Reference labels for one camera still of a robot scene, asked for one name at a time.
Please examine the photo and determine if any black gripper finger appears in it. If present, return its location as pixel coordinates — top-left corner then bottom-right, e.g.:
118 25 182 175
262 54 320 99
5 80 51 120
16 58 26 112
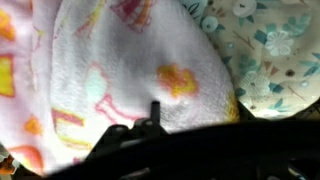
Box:
150 101 161 123

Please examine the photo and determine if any pink patterned fleece blanket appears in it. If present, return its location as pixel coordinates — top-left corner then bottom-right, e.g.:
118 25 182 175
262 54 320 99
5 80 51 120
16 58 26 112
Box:
0 0 239 176

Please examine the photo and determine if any floral quilt blanket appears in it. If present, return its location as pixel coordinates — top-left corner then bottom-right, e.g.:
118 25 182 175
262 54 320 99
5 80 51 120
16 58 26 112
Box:
178 0 320 119

